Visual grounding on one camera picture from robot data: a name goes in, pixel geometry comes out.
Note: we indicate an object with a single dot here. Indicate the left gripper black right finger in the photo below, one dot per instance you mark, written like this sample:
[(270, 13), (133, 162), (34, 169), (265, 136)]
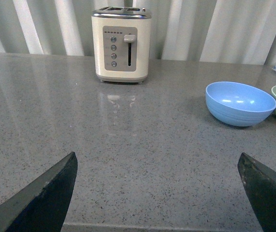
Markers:
[(259, 182)]

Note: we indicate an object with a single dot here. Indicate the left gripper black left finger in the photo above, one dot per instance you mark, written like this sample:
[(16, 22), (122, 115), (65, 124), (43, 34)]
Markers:
[(42, 205)]

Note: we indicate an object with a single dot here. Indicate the blue bowl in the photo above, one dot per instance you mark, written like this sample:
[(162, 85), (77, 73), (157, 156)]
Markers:
[(238, 104)]

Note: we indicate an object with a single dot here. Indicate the cream two-slot toaster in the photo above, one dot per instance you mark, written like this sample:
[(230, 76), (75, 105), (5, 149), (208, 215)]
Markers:
[(121, 40)]

